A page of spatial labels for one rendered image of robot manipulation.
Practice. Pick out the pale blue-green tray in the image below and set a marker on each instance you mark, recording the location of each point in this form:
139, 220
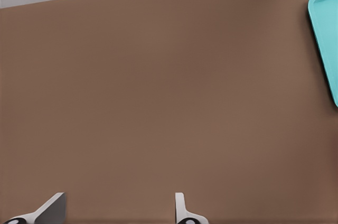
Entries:
327, 36

